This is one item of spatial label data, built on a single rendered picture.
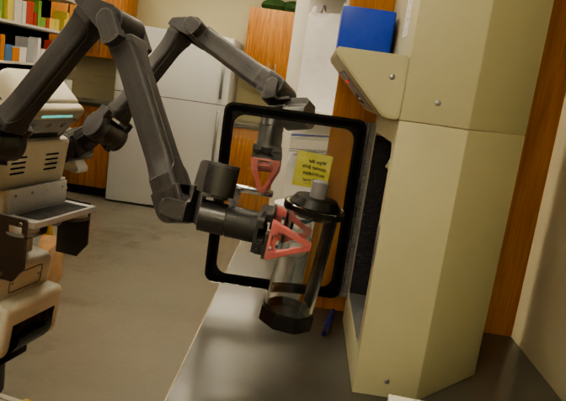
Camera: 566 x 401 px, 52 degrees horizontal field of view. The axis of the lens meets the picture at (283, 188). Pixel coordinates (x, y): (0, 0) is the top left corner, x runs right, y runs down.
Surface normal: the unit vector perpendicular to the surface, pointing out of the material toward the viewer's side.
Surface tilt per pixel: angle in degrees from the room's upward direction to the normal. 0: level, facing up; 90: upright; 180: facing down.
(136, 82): 78
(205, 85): 90
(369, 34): 90
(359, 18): 90
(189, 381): 0
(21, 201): 90
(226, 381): 0
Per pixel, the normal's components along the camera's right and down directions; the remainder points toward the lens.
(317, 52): -0.57, 0.25
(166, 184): -0.33, -0.09
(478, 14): -0.05, 0.17
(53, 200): 0.95, 0.18
